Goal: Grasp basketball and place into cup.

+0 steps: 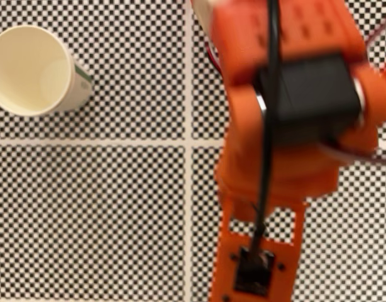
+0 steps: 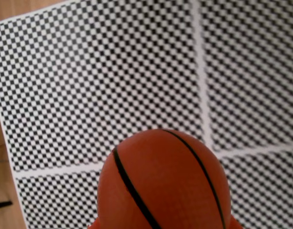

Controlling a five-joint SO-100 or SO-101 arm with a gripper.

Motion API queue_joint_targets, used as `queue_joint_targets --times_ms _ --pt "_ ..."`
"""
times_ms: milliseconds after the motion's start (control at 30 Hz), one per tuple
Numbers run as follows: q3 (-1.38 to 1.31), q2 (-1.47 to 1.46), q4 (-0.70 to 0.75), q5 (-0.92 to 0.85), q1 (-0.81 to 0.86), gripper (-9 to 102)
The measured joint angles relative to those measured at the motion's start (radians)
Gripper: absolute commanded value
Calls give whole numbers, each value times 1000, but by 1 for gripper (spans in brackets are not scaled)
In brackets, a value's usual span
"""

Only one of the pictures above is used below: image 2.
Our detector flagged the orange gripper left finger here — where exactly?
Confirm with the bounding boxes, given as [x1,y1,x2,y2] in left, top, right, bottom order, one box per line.
[87,218,101,229]

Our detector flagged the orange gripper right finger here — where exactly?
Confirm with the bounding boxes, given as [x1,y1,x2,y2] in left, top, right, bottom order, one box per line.
[229,214,244,229]

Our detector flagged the small orange basketball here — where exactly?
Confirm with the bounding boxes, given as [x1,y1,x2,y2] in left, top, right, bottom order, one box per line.
[96,128,233,229]

